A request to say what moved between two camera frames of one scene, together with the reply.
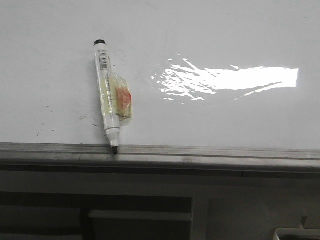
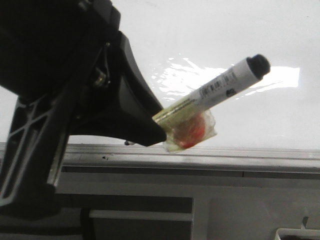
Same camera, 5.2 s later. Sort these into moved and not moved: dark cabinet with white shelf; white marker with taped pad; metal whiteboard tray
Moved: white marker with taped pad
Not moved: metal whiteboard tray; dark cabinet with white shelf
